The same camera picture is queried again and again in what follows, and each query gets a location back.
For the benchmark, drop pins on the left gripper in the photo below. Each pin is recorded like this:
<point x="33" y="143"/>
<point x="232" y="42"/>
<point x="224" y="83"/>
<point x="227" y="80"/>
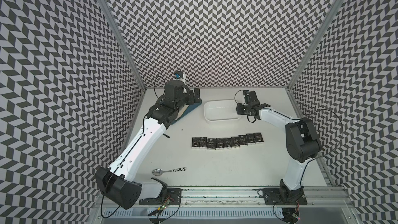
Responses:
<point x="189" y="94"/>

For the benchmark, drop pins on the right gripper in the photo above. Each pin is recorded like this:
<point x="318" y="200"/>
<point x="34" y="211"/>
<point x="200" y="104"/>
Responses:
<point x="238" y="109"/>

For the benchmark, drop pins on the white storage box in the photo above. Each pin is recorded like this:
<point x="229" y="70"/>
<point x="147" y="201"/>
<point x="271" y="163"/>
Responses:
<point x="220" y="111"/>

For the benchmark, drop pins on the black tissue pack eight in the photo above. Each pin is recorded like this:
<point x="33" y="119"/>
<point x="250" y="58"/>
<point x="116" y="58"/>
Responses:
<point x="258" y="137"/>

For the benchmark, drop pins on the black tissue pack seven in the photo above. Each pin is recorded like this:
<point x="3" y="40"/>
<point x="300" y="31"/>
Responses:
<point x="243" y="140"/>

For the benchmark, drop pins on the black tissue pack six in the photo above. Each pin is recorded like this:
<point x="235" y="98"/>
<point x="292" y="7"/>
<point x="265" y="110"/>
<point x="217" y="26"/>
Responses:
<point x="235" y="141"/>

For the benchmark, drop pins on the black tissue pack five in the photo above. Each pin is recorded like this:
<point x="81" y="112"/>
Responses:
<point x="227" y="143"/>

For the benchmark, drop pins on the black tissue pack one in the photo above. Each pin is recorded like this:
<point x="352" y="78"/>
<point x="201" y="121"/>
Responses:
<point x="195" y="143"/>

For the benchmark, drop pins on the black tissue pack two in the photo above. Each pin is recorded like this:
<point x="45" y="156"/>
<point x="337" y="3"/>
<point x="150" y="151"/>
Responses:
<point x="203" y="142"/>

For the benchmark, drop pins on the black tissue pack three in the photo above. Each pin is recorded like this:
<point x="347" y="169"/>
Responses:
<point x="211" y="143"/>

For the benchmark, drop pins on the black tissue pack four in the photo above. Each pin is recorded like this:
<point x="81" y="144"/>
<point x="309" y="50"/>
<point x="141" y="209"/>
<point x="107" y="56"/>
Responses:
<point x="220" y="143"/>

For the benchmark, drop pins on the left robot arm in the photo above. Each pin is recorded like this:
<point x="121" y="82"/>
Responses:
<point x="118" y="181"/>

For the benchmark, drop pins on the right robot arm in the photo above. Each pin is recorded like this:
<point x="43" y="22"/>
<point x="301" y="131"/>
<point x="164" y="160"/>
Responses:
<point x="302" y="143"/>

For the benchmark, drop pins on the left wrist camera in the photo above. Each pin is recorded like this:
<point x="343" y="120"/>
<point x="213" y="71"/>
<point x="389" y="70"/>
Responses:
<point x="180" y="76"/>

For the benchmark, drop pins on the spoon with patterned handle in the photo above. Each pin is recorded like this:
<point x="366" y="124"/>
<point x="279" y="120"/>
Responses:
<point x="159" y="172"/>

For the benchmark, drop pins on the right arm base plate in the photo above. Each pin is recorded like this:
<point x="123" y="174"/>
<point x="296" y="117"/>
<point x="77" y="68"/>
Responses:
<point x="283" y="196"/>

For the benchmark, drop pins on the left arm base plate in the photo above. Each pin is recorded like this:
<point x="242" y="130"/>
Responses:
<point x="171" y="194"/>

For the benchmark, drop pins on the aluminium front rail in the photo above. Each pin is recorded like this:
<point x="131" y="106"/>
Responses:
<point x="260" y="197"/>

